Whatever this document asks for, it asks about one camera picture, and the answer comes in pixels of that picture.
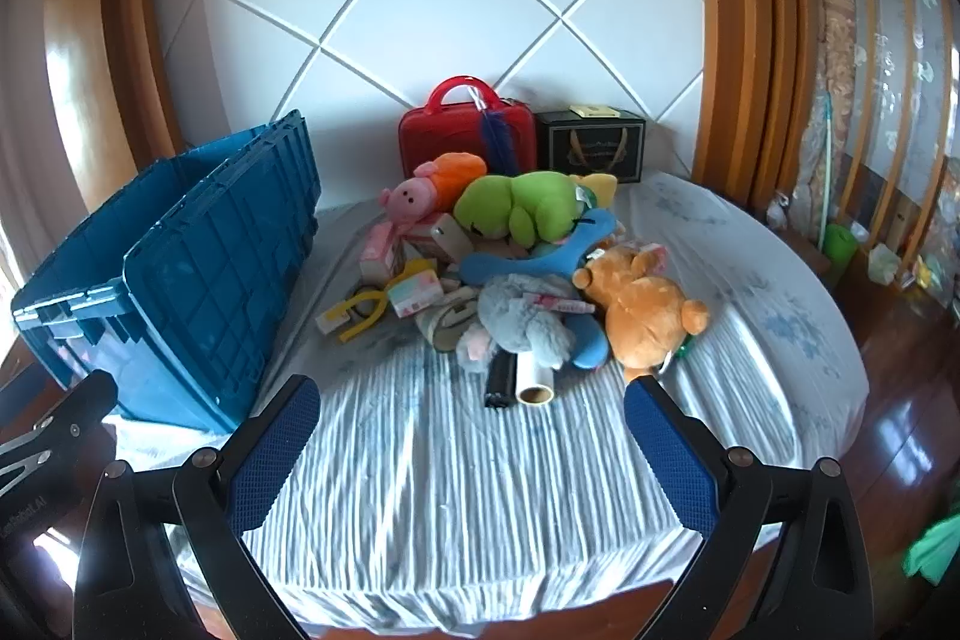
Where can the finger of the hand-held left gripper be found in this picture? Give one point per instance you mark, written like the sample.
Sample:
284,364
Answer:
82,400

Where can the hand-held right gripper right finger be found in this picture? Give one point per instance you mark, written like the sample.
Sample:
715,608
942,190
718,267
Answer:
671,460

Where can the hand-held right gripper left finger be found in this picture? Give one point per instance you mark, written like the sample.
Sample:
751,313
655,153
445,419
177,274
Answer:
274,452

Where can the orange brown bear plush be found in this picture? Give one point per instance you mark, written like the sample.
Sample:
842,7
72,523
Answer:
645,310

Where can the blue plastic crate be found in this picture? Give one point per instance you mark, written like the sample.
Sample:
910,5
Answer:
187,280

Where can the pink white tube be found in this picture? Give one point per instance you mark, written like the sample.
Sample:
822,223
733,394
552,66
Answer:
559,302

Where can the grey plush toy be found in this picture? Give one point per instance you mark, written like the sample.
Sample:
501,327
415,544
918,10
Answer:
517,317

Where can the grey slipper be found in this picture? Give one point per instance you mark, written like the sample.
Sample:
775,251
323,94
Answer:
450,317

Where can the blue plush toy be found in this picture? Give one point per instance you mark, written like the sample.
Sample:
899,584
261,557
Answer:
540,265

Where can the green frog plush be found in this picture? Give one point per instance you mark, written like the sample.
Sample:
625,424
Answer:
517,201

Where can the small white yellow box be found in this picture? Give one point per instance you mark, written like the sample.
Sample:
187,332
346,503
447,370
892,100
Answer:
334,317

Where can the yellow horseshoe toy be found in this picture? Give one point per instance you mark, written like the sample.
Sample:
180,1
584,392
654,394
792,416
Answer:
381,310

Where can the white striped bed sheet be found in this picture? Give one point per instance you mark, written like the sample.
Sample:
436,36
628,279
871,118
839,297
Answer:
450,497

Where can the black rectangular remote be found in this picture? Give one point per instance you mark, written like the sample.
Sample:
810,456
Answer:
499,385

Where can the pastel small box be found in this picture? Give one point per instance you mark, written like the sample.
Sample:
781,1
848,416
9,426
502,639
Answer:
412,295

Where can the pink white box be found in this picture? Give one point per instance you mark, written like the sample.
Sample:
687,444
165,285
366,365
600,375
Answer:
379,257

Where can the green cloth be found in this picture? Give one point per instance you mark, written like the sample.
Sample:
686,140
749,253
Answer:
934,546

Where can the beige square box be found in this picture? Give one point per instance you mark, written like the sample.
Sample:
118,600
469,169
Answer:
451,235

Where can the green and yellow plush toy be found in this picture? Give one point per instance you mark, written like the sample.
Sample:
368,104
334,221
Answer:
600,186

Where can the pink pig plush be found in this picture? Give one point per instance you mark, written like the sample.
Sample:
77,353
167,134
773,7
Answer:
412,197

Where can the white tissue pack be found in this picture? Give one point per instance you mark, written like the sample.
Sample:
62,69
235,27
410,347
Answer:
885,263

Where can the black gift box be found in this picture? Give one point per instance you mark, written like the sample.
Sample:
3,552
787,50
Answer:
592,149

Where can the red plastic case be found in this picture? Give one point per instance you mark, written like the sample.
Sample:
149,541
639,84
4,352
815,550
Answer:
450,138

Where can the blue tassel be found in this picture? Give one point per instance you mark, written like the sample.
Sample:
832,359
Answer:
499,138

